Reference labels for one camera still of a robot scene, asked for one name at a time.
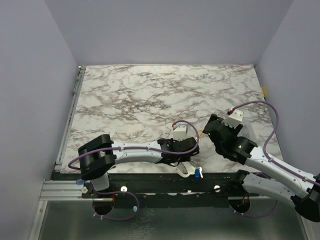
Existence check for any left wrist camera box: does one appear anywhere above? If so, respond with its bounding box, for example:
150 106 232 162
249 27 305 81
172 124 188 141

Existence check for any metal key holder plate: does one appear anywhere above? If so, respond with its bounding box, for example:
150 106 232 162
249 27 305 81
174 162 196 178

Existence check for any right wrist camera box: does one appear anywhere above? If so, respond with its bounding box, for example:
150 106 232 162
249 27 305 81
222 108 244 129

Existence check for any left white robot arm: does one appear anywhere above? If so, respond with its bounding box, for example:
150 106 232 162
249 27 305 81
78 134 200 198

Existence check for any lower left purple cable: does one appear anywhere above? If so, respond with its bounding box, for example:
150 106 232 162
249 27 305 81
92 186 142 222

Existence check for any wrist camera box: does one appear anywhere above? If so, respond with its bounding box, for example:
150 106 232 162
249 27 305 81
172 124 188 141
222 108 244 129

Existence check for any yellow key tag with key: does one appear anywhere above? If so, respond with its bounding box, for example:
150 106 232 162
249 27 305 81
198 130 203 140

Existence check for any clear plastic bag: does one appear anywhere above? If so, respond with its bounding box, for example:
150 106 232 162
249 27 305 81
239 121 255 140

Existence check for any left aluminium rail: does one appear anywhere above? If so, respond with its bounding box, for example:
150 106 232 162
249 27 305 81
39 66 86 202

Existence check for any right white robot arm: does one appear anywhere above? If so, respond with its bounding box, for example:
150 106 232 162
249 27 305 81
203 114 320 223

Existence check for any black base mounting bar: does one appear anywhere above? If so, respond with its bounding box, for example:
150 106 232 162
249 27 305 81
82 170 249 209

